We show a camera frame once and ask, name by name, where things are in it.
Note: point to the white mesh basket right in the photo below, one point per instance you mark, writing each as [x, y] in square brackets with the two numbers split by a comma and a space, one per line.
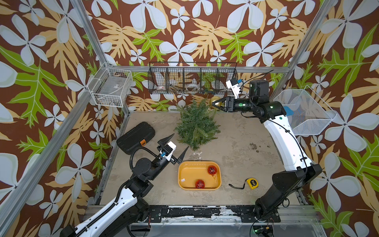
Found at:
[312, 114]

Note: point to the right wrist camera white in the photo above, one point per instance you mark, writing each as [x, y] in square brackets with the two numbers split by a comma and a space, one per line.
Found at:
[234, 84]

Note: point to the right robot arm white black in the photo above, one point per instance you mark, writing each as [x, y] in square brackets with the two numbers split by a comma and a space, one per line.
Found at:
[299, 168]

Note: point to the white wire basket left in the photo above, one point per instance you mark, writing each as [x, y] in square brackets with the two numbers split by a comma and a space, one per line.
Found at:
[110, 85]

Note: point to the black tool case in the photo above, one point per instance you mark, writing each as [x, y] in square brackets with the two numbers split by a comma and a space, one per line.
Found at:
[138, 136]

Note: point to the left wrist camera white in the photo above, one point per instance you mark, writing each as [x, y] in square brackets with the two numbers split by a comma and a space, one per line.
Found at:
[167, 151]

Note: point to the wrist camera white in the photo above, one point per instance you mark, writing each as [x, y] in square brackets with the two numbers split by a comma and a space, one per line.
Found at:
[234, 84]
[167, 151]

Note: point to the blue object in basket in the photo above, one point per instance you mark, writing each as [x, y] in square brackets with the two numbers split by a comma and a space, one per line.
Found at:
[289, 111]

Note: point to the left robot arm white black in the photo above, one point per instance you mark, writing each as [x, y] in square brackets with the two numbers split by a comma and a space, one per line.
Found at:
[128, 206]

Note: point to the black metal base rail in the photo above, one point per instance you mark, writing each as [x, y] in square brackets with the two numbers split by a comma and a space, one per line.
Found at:
[156, 213]

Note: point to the yellow plastic tray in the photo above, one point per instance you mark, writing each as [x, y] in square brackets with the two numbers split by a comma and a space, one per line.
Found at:
[190, 171]

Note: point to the red faceted ornament ball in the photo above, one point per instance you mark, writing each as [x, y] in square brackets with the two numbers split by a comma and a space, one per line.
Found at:
[200, 184]

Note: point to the red ornament with gold cap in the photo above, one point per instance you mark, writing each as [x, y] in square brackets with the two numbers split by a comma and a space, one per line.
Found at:
[212, 170]

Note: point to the yellow tape measure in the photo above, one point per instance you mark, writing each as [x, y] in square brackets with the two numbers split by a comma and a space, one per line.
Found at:
[251, 182]

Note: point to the small green christmas tree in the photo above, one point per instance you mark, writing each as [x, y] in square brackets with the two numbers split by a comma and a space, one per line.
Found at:
[197, 125]

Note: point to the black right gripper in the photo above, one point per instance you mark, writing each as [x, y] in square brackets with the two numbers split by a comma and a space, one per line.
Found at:
[230, 105]

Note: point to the black wire basket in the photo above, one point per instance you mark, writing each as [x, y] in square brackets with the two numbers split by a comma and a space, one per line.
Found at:
[190, 78]

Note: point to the gold ornament ball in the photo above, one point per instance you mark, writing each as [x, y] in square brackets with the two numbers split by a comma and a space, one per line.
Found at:
[215, 103]

